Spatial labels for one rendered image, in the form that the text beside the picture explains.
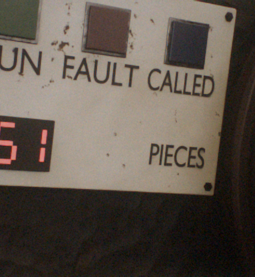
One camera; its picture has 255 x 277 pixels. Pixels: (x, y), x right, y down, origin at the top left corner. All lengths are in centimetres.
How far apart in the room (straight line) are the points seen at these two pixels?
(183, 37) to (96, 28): 9
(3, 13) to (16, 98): 7
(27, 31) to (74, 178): 13
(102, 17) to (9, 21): 8
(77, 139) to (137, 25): 11
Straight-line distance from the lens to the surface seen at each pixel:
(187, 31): 56
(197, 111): 57
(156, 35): 55
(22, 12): 50
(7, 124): 50
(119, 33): 53
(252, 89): 52
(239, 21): 62
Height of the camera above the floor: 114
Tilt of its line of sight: 3 degrees down
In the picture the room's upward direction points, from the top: 6 degrees clockwise
